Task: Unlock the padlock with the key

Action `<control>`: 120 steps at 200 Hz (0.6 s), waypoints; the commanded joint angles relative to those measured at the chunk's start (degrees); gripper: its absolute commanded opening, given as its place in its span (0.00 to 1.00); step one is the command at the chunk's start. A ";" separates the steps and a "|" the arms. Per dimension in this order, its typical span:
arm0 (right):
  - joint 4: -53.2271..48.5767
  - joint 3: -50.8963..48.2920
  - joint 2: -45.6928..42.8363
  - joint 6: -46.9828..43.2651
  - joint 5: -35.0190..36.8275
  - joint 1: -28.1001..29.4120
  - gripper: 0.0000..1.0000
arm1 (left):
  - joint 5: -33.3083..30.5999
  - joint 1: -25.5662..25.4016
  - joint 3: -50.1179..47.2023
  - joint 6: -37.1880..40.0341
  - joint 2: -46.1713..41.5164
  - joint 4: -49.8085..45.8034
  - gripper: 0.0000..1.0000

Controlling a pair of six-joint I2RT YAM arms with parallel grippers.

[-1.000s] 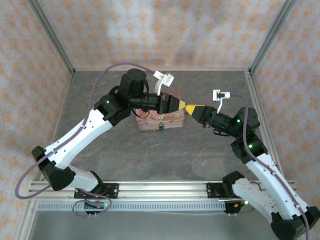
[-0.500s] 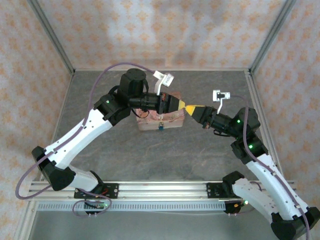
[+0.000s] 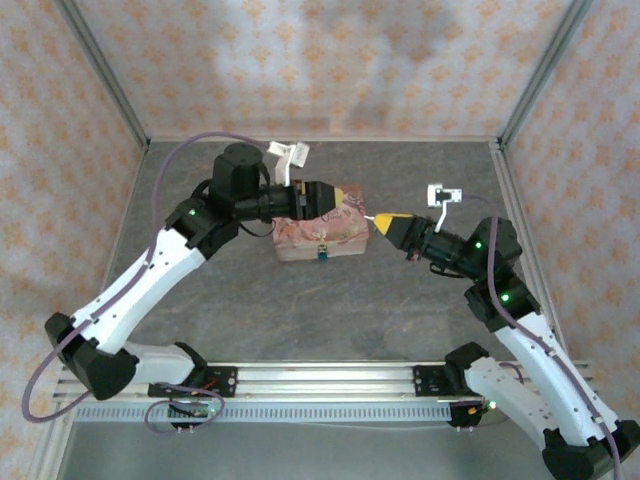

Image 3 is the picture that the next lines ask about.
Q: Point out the small circuit board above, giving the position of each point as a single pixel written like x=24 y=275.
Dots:
x=482 y=407
x=200 y=411

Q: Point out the aluminium table edge rail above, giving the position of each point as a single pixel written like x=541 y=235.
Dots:
x=325 y=138
x=132 y=200
x=525 y=240

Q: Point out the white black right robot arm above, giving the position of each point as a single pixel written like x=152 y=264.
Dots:
x=505 y=395

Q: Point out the blue padlock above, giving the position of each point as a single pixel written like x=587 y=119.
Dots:
x=322 y=254

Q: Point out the aluminium frame post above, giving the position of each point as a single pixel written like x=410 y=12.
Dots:
x=105 y=80
x=542 y=80

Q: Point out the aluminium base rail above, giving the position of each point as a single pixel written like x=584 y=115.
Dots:
x=325 y=380

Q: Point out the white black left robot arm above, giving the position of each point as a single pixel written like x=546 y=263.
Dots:
x=145 y=280

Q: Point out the black bracket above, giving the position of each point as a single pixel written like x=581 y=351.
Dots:
x=462 y=421
x=182 y=426

